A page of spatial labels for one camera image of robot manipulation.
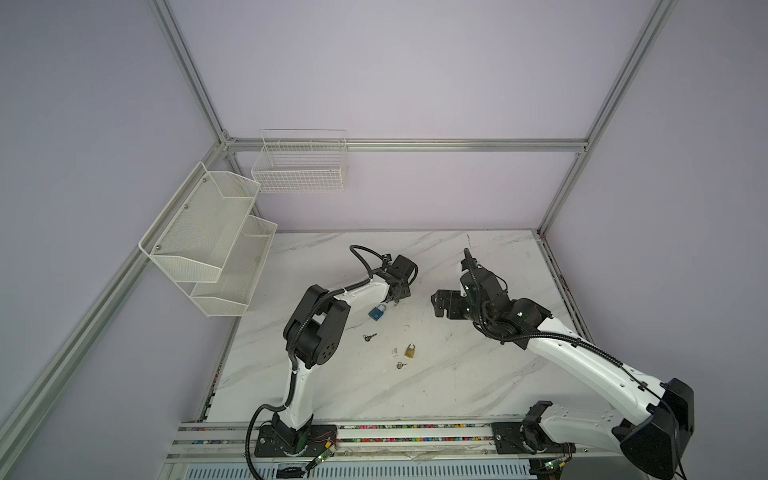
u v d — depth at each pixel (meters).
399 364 0.86
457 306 0.68
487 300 0.56
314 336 0.53
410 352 0.88
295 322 0.55
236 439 0.75
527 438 0.66
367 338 0.92
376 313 0.96
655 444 0.37
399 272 0.79
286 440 0.64
